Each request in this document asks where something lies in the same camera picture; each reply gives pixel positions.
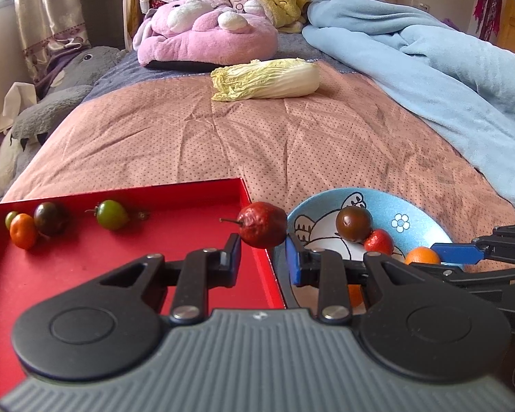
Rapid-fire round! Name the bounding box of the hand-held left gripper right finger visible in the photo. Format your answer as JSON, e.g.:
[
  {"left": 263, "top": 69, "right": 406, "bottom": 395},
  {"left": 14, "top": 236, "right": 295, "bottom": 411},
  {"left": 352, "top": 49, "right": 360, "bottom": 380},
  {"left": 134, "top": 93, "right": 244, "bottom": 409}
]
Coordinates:
[{"left": 284, "top": 232, "right": 422, "bottom": 325}]

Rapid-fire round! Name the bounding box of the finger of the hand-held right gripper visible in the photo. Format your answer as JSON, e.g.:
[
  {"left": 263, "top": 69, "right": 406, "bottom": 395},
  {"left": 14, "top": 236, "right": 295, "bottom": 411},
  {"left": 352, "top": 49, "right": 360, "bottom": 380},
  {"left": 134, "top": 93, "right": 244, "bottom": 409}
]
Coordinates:
[
  {"left": 430, "top": 222, "right": 515, "bottom": 266},
  {"left": 411, "top": 263, "right": 515, "bottom": 306}
]

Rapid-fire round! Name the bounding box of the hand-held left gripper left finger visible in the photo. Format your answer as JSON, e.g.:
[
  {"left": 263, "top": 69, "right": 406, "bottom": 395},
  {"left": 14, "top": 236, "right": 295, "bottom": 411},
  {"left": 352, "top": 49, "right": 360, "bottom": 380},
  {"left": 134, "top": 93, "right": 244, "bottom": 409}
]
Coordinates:
[{"left": 95, "top": 232, "right": 243, "bottom": 324}]

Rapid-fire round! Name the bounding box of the orange mandarin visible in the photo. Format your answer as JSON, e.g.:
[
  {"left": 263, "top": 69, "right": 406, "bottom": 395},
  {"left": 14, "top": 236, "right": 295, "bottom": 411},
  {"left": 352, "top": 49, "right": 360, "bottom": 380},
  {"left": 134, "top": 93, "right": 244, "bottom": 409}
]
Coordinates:
[{"left": 404, "top": 245, "right": 442, "bottom": 266}]

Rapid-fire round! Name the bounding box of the dark purple tomato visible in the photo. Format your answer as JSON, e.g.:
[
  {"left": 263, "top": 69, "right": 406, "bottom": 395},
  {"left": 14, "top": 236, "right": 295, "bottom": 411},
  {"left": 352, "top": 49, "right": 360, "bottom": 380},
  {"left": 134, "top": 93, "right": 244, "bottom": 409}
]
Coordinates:
[
  {"left": 33, "top": 201, "right": 69, "bottom": 237},
  {"left": 335, "top": 205, "right": 374, "bottom": 242}
]

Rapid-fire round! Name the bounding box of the blue cartoon bowl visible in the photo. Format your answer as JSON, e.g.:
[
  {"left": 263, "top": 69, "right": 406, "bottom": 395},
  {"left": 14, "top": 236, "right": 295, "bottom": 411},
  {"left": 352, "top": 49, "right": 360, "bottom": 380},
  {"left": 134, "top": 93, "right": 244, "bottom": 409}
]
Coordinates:
[{"left": 285, "top": 187, "right": 454, "bottom": 310}]

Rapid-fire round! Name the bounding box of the red tray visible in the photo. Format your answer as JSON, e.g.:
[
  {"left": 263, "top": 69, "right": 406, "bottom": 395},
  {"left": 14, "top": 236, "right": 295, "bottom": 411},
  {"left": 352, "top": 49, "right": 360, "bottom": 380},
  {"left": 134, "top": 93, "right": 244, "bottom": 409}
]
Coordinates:
[{"left": 0, "top": 178, "right": 289, "bottom": 401}]

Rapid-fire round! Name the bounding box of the small orange tomato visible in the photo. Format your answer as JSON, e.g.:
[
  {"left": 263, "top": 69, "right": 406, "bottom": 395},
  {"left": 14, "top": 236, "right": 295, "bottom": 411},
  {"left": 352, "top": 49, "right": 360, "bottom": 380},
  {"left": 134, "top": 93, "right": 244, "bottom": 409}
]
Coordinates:
[{"left": 9, "top": 213, "right": 39, "bottom": 250}]

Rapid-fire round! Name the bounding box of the pink dotted bedspread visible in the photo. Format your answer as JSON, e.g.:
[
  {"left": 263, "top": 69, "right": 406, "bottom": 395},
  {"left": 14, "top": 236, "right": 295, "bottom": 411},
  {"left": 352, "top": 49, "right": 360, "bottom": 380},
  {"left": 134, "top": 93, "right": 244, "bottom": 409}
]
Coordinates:
[{"left": 0, "top": 59, "right": 515, "bottom": 267}]

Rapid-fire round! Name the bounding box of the light blue blanket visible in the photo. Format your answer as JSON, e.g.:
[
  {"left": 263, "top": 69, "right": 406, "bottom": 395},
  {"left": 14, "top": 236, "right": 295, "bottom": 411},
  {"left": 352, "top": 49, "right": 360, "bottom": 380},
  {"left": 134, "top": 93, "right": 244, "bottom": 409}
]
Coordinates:
[{"left": 301, "top": 0, "right": 515, "bottom": 220}]

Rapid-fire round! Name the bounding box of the napa cabbage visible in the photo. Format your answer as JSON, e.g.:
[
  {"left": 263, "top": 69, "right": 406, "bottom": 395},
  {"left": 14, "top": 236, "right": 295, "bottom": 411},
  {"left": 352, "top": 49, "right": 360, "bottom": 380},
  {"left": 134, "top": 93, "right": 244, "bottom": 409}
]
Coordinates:
[{"left": 210, "top": 57, "right": 321, "bottom": 103}]

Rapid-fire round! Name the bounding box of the grey bed sheet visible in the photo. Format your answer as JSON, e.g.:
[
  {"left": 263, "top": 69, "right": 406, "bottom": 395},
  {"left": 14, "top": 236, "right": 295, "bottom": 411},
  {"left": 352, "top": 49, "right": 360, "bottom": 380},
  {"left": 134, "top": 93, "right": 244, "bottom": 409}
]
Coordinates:
[{"left": 81, "top": 31, "right": 349, "bottom": 100}]

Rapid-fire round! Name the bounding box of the pink plush toy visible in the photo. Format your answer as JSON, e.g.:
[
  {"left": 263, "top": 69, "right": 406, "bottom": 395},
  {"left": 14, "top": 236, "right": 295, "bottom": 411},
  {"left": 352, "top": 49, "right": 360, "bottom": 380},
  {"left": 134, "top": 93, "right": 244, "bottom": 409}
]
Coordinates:
[{"left": 132, "top": 0, "right": 279, "bottom": 68}]

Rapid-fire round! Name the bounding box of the grey plush toy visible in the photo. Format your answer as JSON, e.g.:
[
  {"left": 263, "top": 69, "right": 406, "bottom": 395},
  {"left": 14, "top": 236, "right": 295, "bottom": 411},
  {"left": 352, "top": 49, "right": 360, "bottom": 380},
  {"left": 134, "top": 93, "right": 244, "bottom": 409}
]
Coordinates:
[{"left": 0, "top": 45, "right": 127, "bottom": 200}]

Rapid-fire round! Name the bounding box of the white cloth bag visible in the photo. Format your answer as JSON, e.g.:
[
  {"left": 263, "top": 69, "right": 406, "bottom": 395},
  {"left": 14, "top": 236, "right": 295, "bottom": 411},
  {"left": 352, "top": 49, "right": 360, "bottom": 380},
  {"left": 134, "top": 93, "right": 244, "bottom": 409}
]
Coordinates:
[{"left": 0, "top": 81, "right": 40, "bottom": 139}]

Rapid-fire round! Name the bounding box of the floral curtain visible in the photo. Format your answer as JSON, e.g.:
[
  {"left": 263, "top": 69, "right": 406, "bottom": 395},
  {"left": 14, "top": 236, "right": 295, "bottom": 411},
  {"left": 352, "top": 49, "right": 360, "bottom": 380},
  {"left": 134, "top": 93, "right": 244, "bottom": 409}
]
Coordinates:
[{"left": 14, "top": 0, "right": 89, "bottom": 84}]

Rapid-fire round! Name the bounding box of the red wall hanging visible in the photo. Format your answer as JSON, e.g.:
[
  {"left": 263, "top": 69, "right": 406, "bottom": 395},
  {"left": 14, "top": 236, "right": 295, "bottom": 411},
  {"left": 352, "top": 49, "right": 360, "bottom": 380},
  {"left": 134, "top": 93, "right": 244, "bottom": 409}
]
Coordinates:
[{"left": 473, "top": 0, "right": 504, "bottom": 44}]

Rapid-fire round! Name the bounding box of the wooden frame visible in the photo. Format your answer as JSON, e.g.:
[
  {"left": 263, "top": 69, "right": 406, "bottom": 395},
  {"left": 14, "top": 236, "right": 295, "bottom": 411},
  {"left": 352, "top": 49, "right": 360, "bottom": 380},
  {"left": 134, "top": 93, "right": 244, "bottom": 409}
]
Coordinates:
[{"left": 122, "top": 0, "right": 143, "bottom": 49}]

